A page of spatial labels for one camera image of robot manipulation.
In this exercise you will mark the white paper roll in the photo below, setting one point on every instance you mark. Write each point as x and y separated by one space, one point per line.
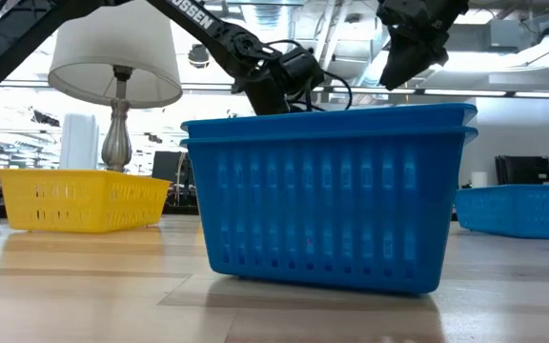
479 179

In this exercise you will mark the yellow slotted plastic basket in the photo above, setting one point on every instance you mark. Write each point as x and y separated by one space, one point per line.
84 200

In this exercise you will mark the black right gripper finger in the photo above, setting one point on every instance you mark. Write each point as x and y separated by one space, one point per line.
408 57

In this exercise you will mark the black computer monitor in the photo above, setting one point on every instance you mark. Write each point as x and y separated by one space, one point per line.
167 167

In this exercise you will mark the white tower appliance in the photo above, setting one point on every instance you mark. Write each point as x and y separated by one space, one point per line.
79 140

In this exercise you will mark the dark ceiling fixture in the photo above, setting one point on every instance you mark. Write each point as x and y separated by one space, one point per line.
198 56

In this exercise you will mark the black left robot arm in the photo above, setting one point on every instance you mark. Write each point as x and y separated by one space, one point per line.
198 18

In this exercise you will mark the blue slotted plastic basket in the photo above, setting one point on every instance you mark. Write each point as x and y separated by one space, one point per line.
517 212
327 121
327 214

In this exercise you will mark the white shade silver table lamp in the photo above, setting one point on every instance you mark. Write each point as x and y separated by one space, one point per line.
112 52

